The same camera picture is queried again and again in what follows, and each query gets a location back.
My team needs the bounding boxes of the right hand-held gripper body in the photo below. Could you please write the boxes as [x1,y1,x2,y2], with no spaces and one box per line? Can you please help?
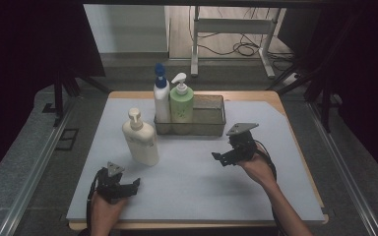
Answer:
[225,122,260,163]

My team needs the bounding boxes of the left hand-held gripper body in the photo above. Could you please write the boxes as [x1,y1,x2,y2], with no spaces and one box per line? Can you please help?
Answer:
[94,160,128,203]

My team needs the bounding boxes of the metal mesh basket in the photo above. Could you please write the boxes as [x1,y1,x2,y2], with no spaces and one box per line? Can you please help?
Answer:
[153,93,227,138]

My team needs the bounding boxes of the cream pump bottle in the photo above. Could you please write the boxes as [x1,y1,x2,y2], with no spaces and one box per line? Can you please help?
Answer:
[121,107,160,167]

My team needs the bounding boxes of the green pump bottle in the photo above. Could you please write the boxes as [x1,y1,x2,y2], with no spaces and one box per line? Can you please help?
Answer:
[169,72,195,136]

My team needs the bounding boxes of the white bottle with blue pump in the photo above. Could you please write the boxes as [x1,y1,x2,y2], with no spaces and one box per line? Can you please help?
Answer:
[153,62,172,135]

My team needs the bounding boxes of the person's right hand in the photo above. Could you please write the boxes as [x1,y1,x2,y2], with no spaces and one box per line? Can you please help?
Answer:
[236,144,278,189]

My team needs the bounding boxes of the pale table mat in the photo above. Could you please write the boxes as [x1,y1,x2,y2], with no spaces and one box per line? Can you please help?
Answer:
[66,97,326,222]

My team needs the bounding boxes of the white power strip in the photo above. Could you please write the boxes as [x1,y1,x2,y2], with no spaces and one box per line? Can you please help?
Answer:
[281,73,301,88]

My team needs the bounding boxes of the black metal stand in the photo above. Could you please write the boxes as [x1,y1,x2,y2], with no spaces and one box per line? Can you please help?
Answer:
[265,63,343,134]
[41,69,112,128]

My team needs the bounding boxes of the dark curtain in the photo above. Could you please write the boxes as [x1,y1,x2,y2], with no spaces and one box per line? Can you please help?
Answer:
[277,0,378,189]
[0,0,106,190]

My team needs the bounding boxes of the white cabinet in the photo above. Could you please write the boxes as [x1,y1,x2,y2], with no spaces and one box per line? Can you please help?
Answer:
[83,3,170,54]

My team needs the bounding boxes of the aluminium rail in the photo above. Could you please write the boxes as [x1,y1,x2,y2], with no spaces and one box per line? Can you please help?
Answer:
[0,97,77,236]
[306,101,378,236]

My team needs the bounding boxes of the black floor cables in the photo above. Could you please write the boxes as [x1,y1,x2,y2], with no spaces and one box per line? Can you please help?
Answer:
[195,6,297,72]

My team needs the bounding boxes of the white desk frame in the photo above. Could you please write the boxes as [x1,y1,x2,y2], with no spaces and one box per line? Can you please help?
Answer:
[190,5,287,80]

